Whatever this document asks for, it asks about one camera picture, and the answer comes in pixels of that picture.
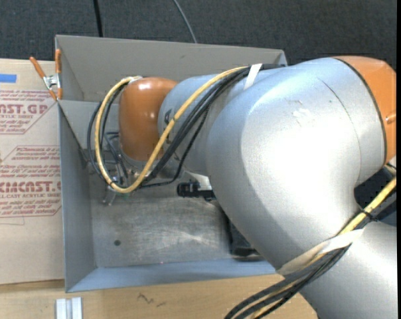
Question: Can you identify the grey metal bin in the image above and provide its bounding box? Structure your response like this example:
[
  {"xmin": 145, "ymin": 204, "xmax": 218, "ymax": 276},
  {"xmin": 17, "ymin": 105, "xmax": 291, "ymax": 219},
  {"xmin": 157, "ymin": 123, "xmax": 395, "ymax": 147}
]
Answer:
[{"xmin": 54, "ymin": 34, "xmax": 289, "ymax": 294}]

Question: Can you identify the brown cardboard board red print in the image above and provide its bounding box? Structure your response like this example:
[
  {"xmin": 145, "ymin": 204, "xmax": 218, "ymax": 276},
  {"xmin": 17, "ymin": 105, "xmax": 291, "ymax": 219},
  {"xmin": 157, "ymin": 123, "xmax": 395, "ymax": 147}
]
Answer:
[{"xmin": 0, "ymin": 57, "xmax": 66, "ymax": 286}]

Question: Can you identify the black flat block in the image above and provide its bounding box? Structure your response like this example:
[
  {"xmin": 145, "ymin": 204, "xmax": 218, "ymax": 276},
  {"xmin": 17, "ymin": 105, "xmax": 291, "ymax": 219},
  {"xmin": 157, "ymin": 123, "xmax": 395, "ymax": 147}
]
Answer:
[{"xmin": 224, "ymin": 207, "xmax": 265, "ymax": 263}]

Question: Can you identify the black cylinder on white bracket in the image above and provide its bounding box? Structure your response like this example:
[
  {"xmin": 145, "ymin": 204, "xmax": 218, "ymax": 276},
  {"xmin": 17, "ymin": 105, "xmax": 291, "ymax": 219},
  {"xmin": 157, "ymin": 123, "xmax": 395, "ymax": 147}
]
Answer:
[{"xmin": 176, "ymin": 176, "xmax": 218, "ymax": 202}]

